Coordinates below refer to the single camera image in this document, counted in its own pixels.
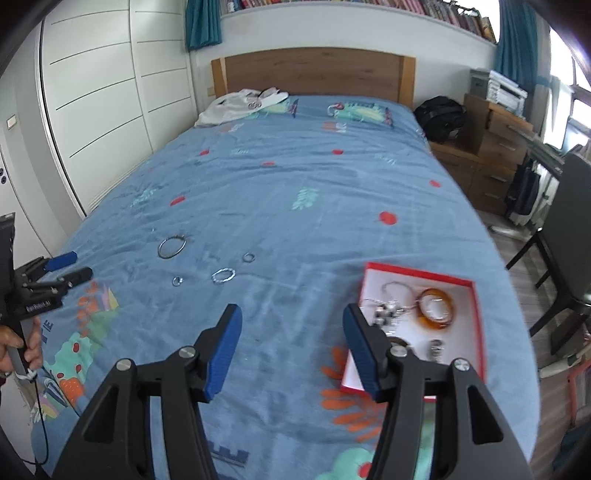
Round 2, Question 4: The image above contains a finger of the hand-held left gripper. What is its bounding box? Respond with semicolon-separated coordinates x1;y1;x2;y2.
21;266;94;302
16;251;78;283

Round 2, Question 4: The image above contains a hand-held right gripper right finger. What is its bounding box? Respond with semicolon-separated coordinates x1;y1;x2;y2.
342;304;528;480

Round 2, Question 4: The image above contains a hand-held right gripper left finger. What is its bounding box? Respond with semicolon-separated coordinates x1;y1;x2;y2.
51;304;243;480

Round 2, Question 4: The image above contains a black and white beaded bracelet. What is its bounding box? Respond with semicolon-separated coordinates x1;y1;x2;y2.
371;302;408;334

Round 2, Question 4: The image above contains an amber bangle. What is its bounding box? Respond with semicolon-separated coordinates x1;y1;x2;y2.
415;287;457;330

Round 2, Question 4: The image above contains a silver pendant necklace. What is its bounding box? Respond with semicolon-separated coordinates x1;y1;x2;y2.
359;281;420;324

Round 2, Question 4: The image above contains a red shallow box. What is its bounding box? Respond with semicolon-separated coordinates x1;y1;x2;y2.
340;261;488;403

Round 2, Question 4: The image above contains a person's left hand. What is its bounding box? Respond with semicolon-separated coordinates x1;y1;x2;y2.
0;324;45;378

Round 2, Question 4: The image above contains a white door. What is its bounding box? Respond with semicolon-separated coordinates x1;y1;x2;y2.
0;78;62;265

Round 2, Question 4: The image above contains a thin dark metal bangle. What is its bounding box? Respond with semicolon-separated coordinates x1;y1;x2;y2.
158;235;188;260

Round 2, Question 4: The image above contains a blue printed blanket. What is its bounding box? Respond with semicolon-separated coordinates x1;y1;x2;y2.
31;95;542;480

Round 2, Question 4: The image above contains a white wardrobe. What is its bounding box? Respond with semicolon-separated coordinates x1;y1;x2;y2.
39;0;198;219

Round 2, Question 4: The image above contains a white garment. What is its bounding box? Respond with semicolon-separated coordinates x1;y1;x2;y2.
193;87;291;129

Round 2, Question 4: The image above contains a dark hanging bag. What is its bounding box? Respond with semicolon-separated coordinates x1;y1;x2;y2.
505;159;541;227

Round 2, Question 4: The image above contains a wooden drawer cabinet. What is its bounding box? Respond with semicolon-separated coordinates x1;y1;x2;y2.
429;93;534;216

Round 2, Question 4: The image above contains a dark grey chair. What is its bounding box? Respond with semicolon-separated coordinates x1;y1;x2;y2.
505;152;591;339

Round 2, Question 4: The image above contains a black backpack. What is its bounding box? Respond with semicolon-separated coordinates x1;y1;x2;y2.
414;95;467;143

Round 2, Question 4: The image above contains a teal curtain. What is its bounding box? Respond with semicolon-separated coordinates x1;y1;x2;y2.
184;0;223;52
494;0;539;87

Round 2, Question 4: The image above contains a wooden headboard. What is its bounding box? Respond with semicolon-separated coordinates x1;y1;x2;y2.
211;47;417;110

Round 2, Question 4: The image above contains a white printer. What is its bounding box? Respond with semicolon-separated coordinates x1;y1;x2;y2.
469;68;528;112

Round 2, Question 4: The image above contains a row of books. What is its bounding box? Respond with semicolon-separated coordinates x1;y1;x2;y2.
220;0;498;45

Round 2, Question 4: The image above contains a dark cable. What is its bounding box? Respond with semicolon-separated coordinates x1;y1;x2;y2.
31;369;85;466

